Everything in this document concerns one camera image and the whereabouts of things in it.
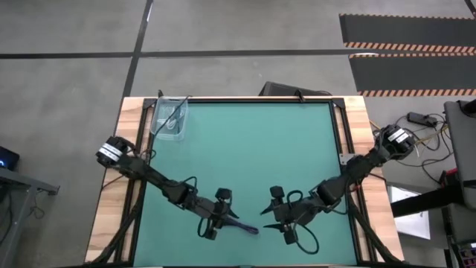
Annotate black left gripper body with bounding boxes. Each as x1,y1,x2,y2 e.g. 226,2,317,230
204,188,234,241

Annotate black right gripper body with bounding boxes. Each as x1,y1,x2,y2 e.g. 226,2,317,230
269,185,319,246

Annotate dark braided USB-C cable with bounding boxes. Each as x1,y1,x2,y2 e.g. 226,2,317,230
226,217,260,236

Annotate white USB-C cable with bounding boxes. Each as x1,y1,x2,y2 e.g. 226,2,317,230
160,106,185,126
162,113,183,131

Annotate green table mat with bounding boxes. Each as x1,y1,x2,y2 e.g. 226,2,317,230
132,100,358,267

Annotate clear plastic container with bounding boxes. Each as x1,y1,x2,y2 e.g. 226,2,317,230
150,95,190,141

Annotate white paper sheet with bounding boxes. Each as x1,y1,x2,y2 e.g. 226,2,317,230
386,185,431,240

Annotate black box behind table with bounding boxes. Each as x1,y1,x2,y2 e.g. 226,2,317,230
259,80,332,98

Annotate black diagonal bar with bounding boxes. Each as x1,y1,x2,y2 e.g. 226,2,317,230
390,184,466,219

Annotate black power strip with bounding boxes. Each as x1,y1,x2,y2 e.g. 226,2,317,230
407,111,439,128

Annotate red clamp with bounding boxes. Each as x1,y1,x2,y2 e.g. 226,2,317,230
440,167,459,187

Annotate gray box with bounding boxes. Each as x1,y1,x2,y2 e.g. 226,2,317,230
440,203,476,249

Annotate control panel with buttons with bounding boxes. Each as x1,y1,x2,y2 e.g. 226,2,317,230
448,237,476,268

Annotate gray metal cabinet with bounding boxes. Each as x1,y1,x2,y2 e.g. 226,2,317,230
443,99,476,209

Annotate black mat with orange stripes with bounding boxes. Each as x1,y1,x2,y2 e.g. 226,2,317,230
338,13,476,54
348,51,476,98

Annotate gray metal desk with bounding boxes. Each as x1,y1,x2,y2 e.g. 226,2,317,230
0,166,60,268

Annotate black device with blue light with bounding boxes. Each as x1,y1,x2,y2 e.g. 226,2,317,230
0,146,20,171

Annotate black left wrist cable loop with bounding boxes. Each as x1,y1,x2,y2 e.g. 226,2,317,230
181,175,224,239

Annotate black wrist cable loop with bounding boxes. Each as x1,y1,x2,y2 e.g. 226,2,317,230
285,189,321,256
181,175,224,239

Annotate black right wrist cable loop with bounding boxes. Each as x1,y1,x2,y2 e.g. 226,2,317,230
285,189,321,256

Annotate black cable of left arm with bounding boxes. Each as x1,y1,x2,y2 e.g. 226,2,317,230
148,95,192,157

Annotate thin brown wire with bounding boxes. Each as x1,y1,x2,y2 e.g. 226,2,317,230
101,174,126,189

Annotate black aluminium table frame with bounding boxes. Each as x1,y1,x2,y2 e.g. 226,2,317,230
87,95,406,268

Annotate tangled black floor cables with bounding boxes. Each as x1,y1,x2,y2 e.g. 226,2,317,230
393,112,455,185

